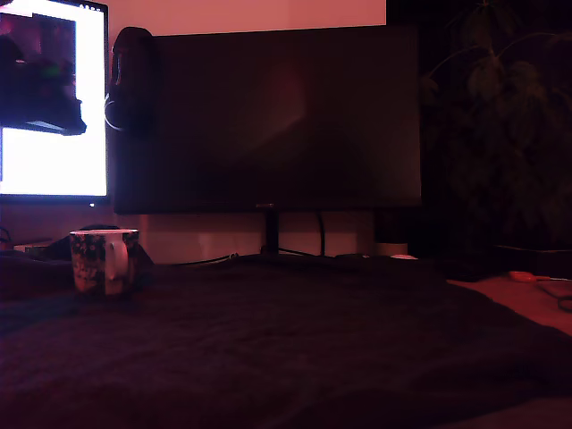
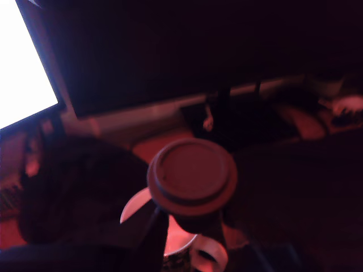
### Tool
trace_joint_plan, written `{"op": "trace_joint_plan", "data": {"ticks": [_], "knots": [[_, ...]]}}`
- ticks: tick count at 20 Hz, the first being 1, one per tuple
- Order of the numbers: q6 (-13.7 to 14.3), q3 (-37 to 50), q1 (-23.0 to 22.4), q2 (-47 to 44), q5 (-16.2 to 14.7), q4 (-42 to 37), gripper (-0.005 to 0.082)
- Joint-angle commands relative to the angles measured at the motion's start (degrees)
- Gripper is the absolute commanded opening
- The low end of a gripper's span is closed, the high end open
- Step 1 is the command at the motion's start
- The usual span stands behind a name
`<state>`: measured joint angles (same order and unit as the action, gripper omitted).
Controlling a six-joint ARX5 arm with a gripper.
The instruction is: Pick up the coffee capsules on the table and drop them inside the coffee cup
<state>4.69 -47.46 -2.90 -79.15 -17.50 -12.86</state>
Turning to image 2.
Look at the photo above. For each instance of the white patterned coffee mug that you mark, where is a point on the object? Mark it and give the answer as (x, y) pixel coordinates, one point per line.
(181, 241)

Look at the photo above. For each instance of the dark table cloth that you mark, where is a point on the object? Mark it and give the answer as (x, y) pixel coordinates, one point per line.
(297, 198)

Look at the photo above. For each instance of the black cloth bundle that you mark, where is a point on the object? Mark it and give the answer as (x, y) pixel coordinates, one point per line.
(79, 184)

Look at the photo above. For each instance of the black monitor stand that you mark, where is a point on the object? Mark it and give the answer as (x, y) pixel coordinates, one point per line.
(224, 113)

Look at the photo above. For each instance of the small white object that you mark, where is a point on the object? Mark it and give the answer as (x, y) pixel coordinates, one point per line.
(347, 105)

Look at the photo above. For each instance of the white pot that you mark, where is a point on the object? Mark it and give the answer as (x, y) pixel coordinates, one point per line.
(326, 86)

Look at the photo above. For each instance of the dark switched-off monitor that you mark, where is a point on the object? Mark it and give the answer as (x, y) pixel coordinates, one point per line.
(170, 51)

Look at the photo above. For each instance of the lit computer monitor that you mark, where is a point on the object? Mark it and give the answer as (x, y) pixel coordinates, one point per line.
(20, 71)

